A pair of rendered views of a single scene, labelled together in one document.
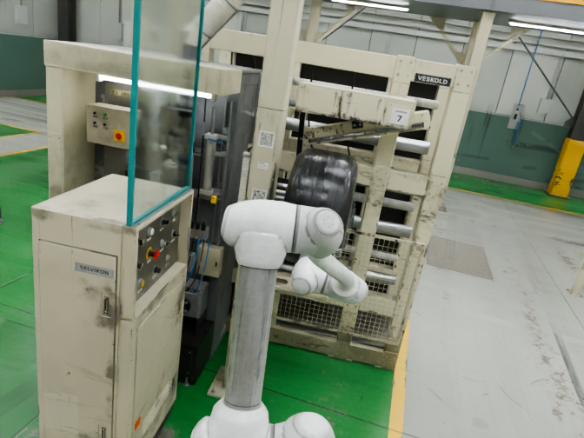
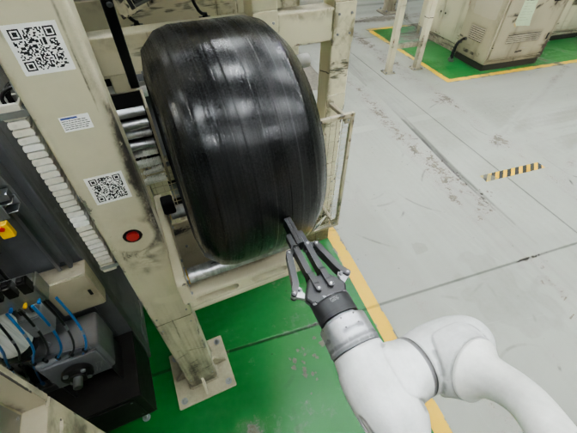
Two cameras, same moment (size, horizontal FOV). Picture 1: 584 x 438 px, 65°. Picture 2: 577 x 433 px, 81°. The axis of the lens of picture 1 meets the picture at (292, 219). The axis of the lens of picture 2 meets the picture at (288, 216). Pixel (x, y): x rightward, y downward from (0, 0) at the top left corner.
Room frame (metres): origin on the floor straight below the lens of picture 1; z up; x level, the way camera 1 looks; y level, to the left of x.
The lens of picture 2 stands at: (1.52, 0.13, 1.70)
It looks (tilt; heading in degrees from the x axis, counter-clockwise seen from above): 45 degrees down; 329
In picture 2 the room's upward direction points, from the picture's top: straight up
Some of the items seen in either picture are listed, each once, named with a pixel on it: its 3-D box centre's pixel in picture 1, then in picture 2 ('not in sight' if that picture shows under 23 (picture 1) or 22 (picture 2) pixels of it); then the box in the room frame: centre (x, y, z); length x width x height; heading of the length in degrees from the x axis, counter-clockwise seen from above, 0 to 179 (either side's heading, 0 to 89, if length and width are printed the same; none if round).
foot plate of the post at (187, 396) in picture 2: (235, 382); (201, 368); (2.27, 0.18, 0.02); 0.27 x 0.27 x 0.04; 84
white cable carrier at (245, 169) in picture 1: (243, 196); (72, 198); (2.25, 0.26, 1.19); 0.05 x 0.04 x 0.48; 174
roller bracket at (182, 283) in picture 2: not in sight; (172, 244); (2.28, 0.10, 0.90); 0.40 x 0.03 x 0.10; 174
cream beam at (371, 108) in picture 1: (355, 105); not in sight; (2.54, -0.24, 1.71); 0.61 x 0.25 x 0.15; 84
